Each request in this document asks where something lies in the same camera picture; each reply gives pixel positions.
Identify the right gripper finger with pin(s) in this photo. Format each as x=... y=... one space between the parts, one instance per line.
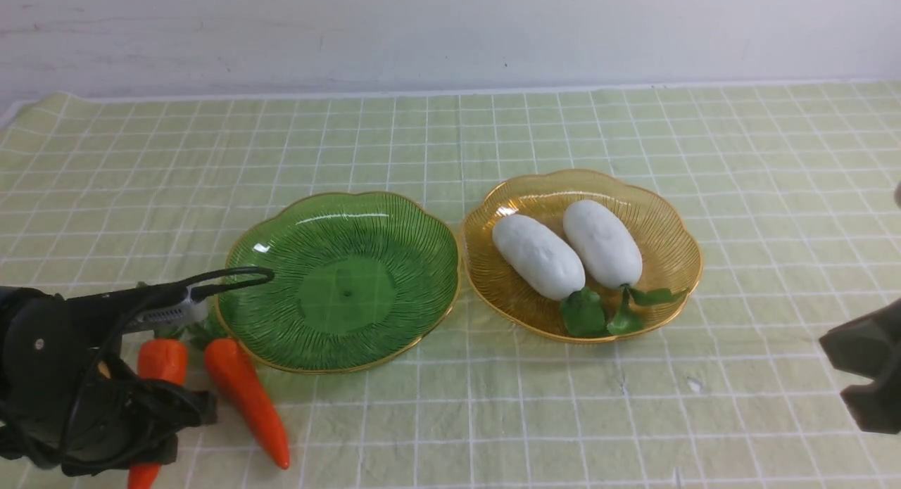
x=875 y=406
x=862 y=346

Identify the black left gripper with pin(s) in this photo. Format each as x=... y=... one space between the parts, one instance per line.
x=69 y=401

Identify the orange toy carrot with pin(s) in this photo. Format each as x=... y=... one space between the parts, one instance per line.
x=165 y=359
x=236 y=378

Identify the white toy radish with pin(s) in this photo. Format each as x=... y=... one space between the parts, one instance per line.
x=610 y=254
x=548 y=264

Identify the green checked tablecloth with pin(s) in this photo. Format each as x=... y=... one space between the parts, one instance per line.
x=787 y=188

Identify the amber ribbed plastic plate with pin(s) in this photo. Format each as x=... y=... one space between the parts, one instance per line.
x=672 y=258

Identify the green ribbed plastic plate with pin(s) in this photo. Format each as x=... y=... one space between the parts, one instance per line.
x=359 y=279

